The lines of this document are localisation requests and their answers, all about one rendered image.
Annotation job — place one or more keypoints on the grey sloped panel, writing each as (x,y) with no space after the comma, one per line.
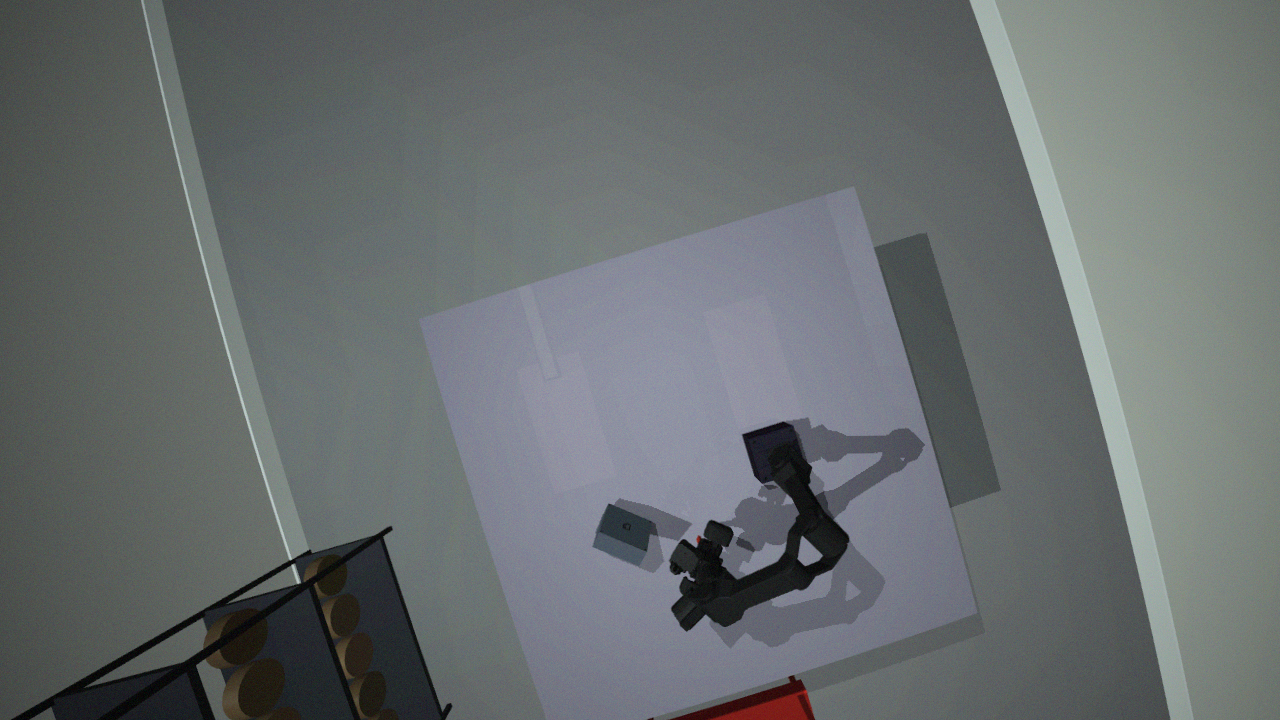
(623,534)

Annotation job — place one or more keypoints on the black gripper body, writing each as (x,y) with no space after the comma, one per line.
(720,535)

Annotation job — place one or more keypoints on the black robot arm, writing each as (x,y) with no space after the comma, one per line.
(721,596)

